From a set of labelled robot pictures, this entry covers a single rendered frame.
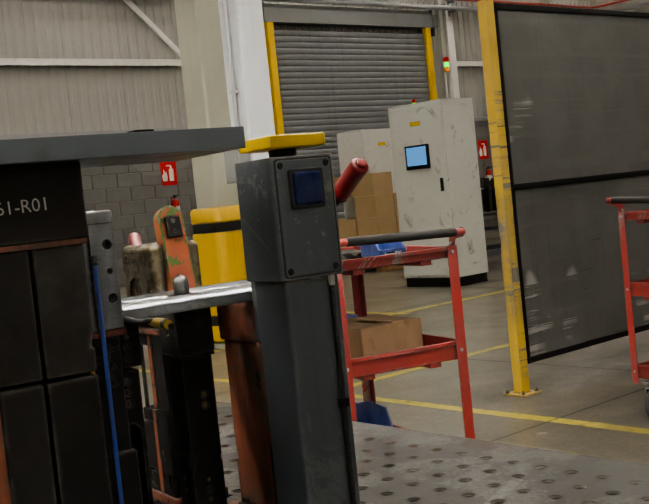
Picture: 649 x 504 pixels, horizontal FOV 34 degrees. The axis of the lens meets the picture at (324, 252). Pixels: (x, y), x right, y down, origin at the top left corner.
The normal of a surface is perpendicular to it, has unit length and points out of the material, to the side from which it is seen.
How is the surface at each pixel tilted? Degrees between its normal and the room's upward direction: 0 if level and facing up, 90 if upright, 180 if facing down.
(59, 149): 90
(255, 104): 90
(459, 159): 90
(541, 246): 91
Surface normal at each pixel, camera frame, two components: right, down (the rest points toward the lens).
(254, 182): -0.83, 0.11
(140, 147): 0.55, -0.01
